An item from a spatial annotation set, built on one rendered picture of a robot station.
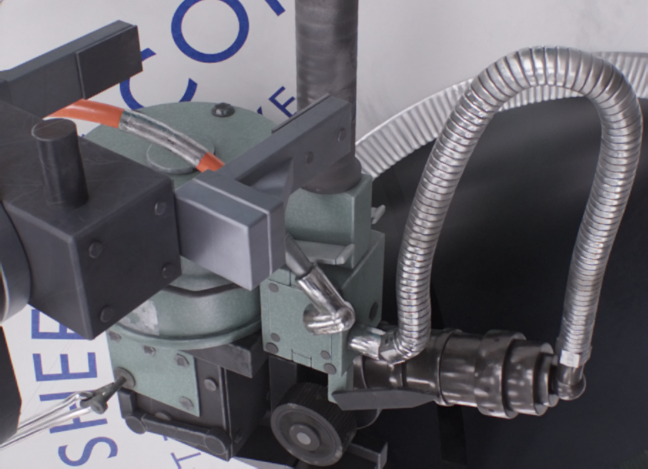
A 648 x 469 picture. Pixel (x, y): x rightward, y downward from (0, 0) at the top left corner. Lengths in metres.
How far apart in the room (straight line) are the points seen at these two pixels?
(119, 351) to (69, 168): 0.39
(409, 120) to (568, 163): 0.74
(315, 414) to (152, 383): 0.12
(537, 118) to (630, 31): 0.83
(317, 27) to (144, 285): 0.20
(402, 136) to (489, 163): 0.87
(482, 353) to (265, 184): 0.32
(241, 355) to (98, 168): 0.29
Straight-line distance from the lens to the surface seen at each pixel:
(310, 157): 0.42
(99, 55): 0.50
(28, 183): 0.37
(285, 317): 0.62
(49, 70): 0.48
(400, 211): 1.36
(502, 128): 1.67
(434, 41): 0.73
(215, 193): 0.37
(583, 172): 1.43
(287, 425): 0.72
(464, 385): 0.68
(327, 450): 0.72
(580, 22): 0.76
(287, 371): 0.73
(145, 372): 0.72
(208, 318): 0.63
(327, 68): 0.53
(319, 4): 0.51
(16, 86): 0.47
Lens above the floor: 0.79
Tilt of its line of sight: 8 degrees up
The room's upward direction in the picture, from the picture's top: 115 degrees counter-clockwise
